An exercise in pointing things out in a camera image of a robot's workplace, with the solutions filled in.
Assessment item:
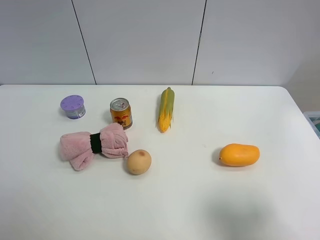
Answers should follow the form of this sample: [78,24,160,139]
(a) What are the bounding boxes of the purple round air freshener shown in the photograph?
[60,95,86,120]

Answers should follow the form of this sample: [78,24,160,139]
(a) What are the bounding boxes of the pink towel with black band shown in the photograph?
[59,123,129,171]

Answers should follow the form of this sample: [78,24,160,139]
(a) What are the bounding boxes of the clear plastic bin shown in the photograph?
[303,111,320,138]

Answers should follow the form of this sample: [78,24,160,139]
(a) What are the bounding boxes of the orange mango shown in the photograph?
[219,143,260,167]

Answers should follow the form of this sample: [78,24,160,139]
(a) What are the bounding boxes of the gold energy drink can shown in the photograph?
[110,97,133,130]

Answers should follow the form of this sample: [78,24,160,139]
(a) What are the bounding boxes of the tan potato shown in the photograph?
[126,149,152,175]

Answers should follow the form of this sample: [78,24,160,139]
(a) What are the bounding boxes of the corn cob with green husk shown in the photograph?
[157,87,175,133]

